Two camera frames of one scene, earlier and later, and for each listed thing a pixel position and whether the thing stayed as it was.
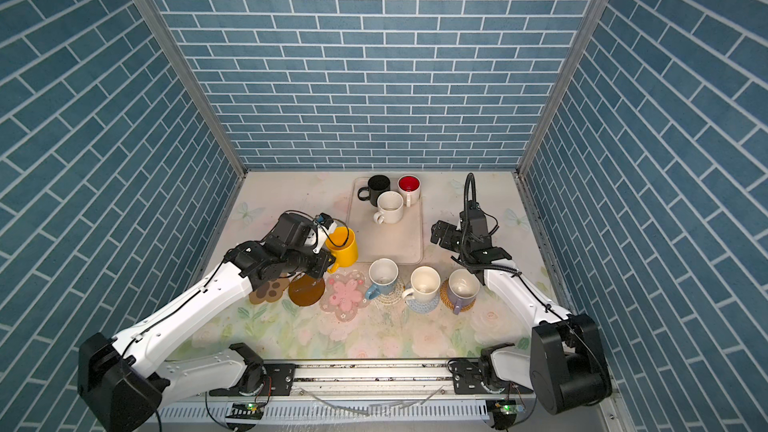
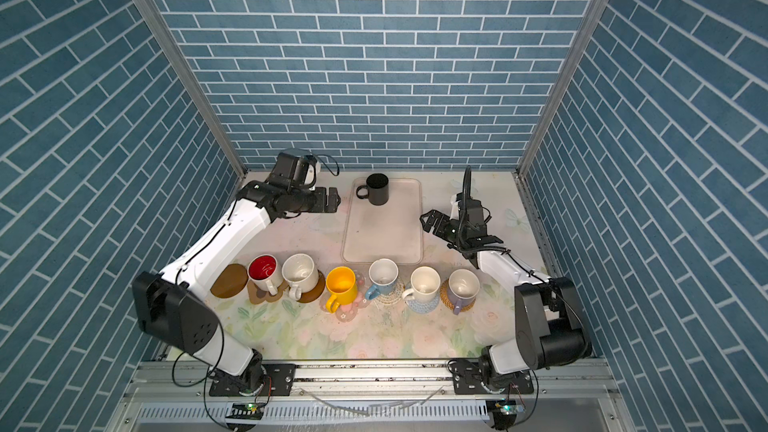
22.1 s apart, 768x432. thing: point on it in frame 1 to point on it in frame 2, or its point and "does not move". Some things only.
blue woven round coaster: x=422 y=307 does not move
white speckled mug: x=390 y=205 to x=301 y=274
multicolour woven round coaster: x=392 y=298 does not move
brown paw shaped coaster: x=270 y=291 does not move
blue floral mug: x=383 y=273 does not move
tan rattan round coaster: x=447 y=302 does not move
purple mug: x=463 y=288 does not move
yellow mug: x=344 y=256 to x=342 y=283
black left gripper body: x=306 y=260 to x=304 y=199
